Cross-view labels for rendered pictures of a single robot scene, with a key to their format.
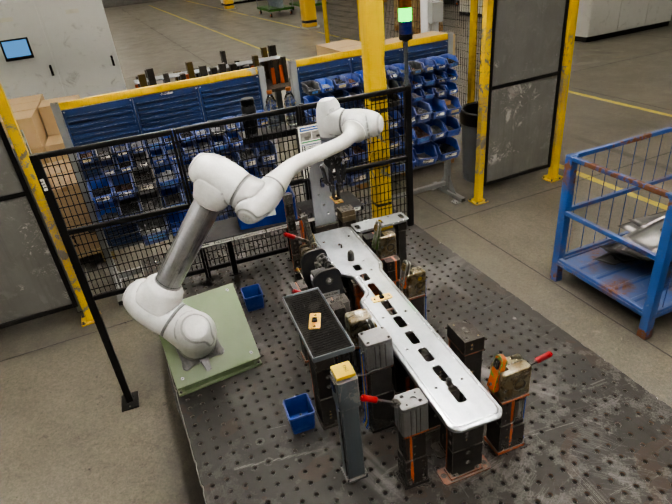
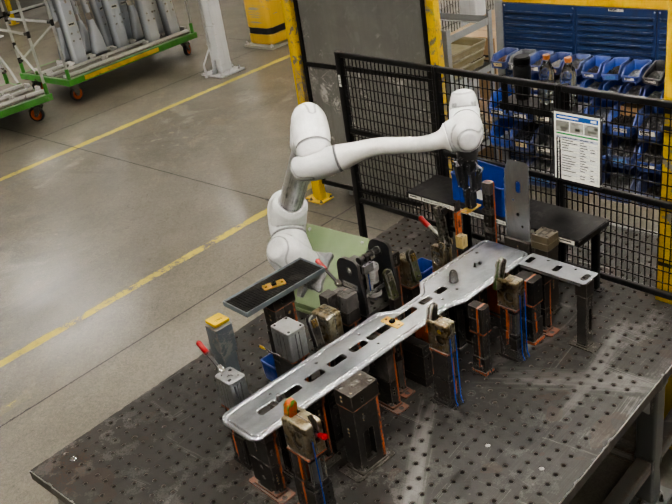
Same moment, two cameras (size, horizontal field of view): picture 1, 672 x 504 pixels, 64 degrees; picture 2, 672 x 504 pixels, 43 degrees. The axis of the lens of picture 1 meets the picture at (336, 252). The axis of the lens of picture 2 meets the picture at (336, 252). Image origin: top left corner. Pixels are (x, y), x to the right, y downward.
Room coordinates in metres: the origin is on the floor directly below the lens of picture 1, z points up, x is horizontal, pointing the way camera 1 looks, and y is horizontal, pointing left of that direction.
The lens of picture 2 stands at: (0.63, -2.46, 2.68)
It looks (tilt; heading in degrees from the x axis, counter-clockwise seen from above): 28 degrees down; 67
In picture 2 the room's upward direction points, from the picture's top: 9 degrees counter-clockwise
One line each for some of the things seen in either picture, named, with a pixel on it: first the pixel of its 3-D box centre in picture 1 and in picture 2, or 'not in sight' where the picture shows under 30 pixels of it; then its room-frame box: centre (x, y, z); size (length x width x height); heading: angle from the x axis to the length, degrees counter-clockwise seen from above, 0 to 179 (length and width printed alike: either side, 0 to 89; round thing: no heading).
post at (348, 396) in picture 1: (349, 426); (230, 375); (1.20, 0.02, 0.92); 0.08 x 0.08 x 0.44; 17
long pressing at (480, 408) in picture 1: (385, 300); (390, 327); (1.75, -0.18, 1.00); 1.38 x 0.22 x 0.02; 17
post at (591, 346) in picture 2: (401, 242); (584, 312); (2.47, -0.35, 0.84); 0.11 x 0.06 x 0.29; 107
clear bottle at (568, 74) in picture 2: (290, 106); (568, 81); (2.83, 0.16, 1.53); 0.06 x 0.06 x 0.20
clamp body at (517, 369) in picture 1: (507, 404); (310, 463); (1.25, -0.51, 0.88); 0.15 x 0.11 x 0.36; 107
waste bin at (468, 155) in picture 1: (484, 143); not in sight; (5.14, -1.60, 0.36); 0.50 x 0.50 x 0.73
